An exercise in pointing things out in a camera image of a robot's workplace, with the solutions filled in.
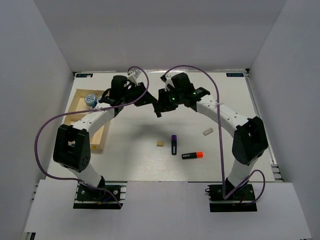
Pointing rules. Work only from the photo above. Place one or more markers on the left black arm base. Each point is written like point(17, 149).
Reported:
point(85, 200)

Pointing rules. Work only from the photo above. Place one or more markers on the purple cap highlighter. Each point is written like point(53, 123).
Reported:
point(174, 144)

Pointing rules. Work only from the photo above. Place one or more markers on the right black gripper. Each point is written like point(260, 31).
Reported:
point(163, 104)

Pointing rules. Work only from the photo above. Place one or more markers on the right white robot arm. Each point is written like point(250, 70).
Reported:
point(249, 135)

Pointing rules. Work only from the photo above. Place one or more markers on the grey white eraser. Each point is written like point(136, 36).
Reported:
point(207, 131)

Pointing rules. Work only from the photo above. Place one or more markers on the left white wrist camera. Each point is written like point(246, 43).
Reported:
point(133, 76)

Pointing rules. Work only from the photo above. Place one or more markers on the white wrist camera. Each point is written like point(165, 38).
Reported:
point(133, 76)
point(167, 79)

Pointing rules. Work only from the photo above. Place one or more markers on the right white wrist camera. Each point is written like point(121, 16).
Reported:
point(167, 79)

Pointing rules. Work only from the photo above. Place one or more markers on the small tan eraser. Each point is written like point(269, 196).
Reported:
point(160, 144)

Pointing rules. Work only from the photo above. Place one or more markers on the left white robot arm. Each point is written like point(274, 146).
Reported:
point(72, 149)

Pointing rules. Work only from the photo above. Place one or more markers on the wooden compartment tray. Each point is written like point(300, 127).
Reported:
point(78, 104)

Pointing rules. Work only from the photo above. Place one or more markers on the orange cap highlighter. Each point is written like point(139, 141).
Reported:
point(192, 155)

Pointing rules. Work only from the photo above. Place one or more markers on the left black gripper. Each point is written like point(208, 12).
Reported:
point(147, 99)

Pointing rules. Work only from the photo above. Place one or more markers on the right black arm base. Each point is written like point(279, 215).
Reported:
point(241, 202)

